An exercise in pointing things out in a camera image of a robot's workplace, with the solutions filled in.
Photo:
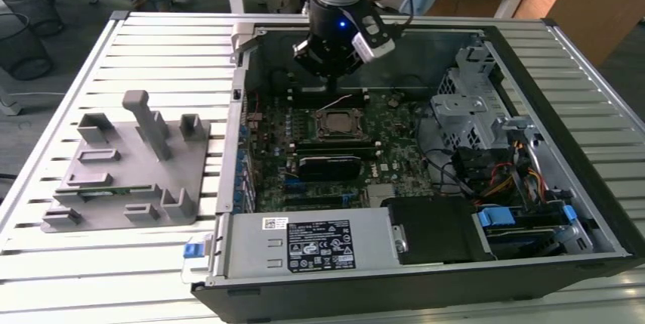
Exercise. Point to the silver finned heat sink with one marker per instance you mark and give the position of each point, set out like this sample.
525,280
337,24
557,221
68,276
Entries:
381,192

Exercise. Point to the grey parts rack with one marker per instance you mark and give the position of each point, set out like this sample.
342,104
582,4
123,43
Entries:
126,173

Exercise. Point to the black plastic shroud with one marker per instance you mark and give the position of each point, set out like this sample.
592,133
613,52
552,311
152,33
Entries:
433,229

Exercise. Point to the silver power supply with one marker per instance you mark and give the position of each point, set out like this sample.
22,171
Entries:
242,244

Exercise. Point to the green RAM stick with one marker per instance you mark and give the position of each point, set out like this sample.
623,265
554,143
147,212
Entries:
120,190

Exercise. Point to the black mesh waste basket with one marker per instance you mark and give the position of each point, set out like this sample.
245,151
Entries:
20,52
35,7

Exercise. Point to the silver CPU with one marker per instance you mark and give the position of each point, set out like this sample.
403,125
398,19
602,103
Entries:
342,123

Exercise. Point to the blue case latch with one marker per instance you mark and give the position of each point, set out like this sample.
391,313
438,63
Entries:
194,251

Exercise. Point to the blue disk carrier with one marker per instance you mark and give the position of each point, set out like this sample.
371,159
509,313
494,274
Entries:
496,218

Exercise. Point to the wooden cabinet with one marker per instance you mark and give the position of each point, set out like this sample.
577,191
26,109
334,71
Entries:
594,7

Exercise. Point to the black RAM slot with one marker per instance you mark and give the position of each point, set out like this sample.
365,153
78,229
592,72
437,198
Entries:
333,147
333,150
358,100
370,154
353,91
333,143
353,96

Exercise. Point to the black and white wrist camera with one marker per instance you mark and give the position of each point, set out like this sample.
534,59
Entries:
375,50

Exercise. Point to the grey stand foot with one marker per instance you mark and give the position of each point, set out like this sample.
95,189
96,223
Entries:
11,107

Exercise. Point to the black open PC case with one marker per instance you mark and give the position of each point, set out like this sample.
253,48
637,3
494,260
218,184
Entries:
353,301

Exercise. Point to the green motherboard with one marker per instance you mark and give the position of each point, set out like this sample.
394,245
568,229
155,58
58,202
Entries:
403,142

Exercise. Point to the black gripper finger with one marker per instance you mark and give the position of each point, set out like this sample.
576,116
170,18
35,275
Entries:
310,56
347,61

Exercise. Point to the CPU socket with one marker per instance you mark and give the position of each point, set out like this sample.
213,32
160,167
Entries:
339,138

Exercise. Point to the black graphics card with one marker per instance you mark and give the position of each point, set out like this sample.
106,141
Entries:
330,168

